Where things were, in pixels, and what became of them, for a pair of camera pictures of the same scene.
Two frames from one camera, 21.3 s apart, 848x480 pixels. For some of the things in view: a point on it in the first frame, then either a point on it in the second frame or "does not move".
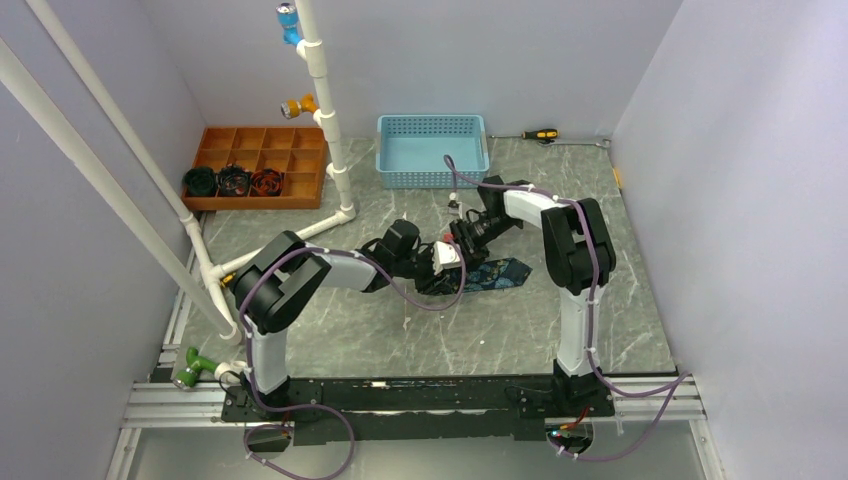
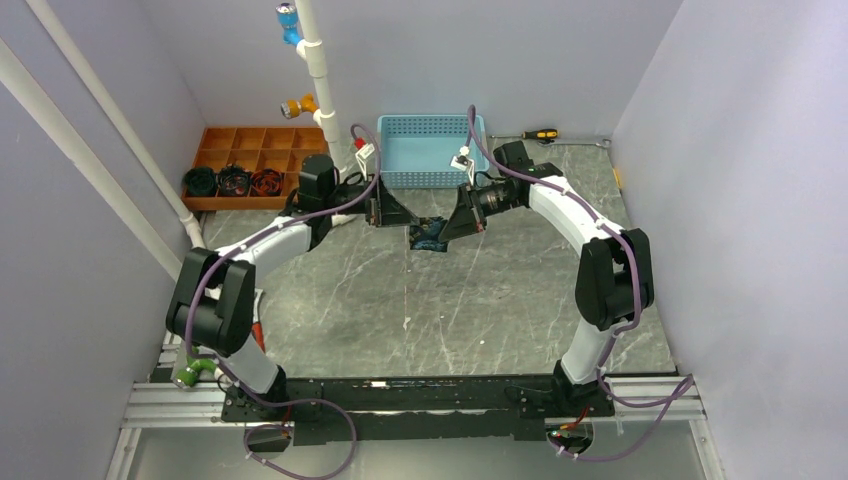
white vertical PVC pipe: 309,49 does not move
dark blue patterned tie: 497,274 to 425,235
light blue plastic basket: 411,150 does not move
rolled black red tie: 234,181 does not move
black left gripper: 431,282 to 386,210
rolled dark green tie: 200,181 does not move
